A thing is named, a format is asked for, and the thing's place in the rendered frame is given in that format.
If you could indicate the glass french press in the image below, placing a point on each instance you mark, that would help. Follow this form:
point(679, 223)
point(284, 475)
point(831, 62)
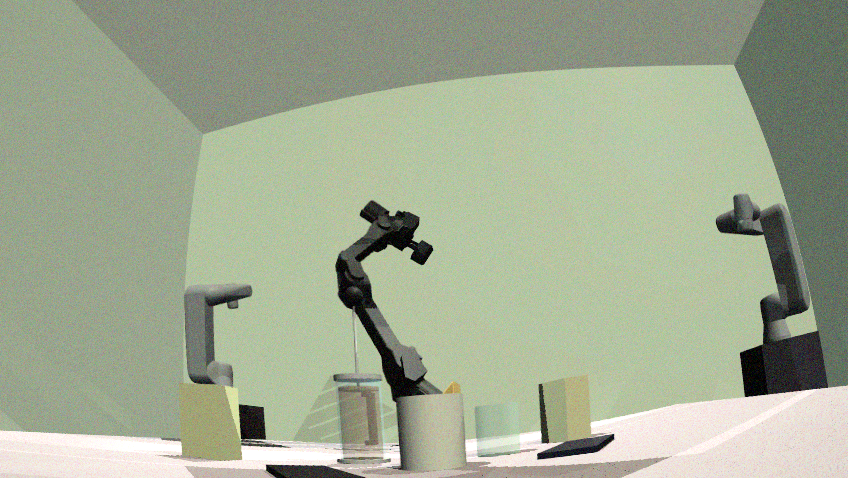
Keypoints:
point(359, 407)

